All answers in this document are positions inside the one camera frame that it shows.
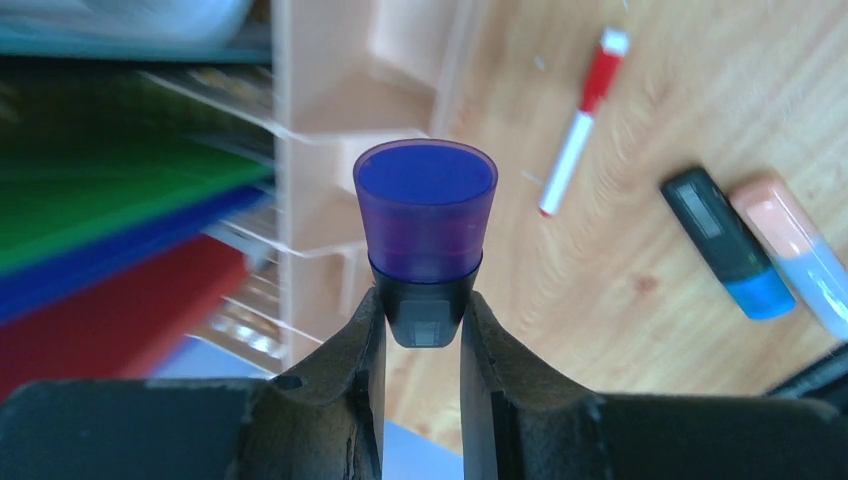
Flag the green translucent plastic folder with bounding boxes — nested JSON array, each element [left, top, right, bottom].
[[1, 72, 274, 273]]

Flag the white red whiteboard marker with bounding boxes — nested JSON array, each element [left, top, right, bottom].
[[538, 27, 631, 217]]

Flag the blue highlighter marker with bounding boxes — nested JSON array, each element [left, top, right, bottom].
[[659, 166, 796, 321]]

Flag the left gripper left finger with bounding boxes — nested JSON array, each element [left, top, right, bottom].
[[1, 290, 386, 479]]

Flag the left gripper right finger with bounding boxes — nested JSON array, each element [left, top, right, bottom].
[[460, 293, 847, 479]]

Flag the orange highlighter marker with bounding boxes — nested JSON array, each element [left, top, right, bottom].
[[730, 174, 847, 342]]

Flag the beige plastic file organizer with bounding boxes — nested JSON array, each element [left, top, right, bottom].
[[192, 0, 505, 372]]

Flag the blue binder folder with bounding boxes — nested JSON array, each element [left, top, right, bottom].
[[1, 186, 268, 326]]

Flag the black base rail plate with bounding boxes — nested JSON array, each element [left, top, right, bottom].
[[766, 343, 847, 414]]

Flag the purple highlighter marker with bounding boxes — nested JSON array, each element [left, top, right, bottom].
[[352, 138, 498, 349]]

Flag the red binder folder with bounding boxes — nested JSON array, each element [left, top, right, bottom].
[[1, 236, 249, 398]]

